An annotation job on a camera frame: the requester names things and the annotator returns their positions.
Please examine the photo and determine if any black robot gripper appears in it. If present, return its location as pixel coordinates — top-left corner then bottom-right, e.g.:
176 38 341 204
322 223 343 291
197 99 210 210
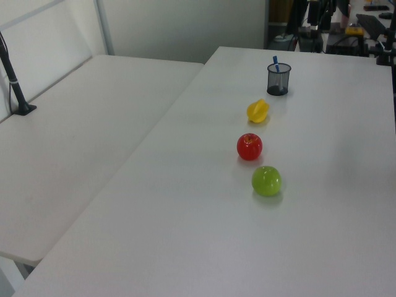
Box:
308 0 337 32

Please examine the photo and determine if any black mesh pen cup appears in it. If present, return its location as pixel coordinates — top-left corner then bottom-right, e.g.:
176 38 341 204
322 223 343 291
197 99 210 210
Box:
267 62 292 97

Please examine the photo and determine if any black equipment box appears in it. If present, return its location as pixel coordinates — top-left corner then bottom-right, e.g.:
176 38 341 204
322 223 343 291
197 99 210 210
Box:
325 32 371 57

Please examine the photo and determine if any yellow toy starfruit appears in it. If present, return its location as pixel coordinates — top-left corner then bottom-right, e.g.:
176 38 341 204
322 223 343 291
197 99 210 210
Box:
246 98 270 124

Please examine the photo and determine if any red toy apple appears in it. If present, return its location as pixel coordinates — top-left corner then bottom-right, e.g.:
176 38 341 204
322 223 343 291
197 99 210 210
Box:
236 133 264 161

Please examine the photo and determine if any green toy apple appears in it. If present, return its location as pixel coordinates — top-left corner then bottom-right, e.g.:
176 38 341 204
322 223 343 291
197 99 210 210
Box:
251 165 282 197

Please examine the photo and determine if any white side table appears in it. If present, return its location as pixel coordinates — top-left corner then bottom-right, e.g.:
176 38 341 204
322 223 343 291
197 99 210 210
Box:
0 54 205 267

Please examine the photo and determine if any black pole with square base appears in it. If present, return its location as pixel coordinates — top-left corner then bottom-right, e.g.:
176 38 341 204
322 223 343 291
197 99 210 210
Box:
0 30 37 116

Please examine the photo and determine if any black clamp camera stand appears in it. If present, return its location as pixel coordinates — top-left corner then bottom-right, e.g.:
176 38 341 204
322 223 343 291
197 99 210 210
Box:
375 26 396 66

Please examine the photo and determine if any white partition panel, metal frame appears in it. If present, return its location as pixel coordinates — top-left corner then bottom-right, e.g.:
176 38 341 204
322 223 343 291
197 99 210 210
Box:
0 0 116 124

